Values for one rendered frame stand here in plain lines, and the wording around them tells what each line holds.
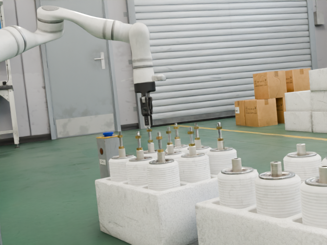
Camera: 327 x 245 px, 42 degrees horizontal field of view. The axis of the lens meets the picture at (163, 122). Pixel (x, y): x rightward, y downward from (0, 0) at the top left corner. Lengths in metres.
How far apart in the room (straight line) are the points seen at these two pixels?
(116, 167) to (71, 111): 4.85
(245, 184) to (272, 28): 6.51
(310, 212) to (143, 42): 0.87
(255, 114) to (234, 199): 3.95
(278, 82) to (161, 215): 3.94
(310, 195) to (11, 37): 0.97
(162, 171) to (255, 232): 0.40
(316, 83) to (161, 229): 2.86
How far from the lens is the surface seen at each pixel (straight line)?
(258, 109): 4.87
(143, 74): 1.48
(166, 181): 1.23
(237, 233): 0.96
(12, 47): 1.39
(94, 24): 1.52
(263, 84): 5.01
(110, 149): 1.60
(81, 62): 6.31
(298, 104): 4.13
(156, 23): 6.59
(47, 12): 1.55
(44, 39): 1.53
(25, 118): 6.23
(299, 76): 5.20
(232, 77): 6.96
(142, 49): 1.49
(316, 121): 3.91
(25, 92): 6.24
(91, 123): 6.30
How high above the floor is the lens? 0.44
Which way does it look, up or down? 3 degrees down
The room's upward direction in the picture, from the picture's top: 6 degrees counter-clockwise
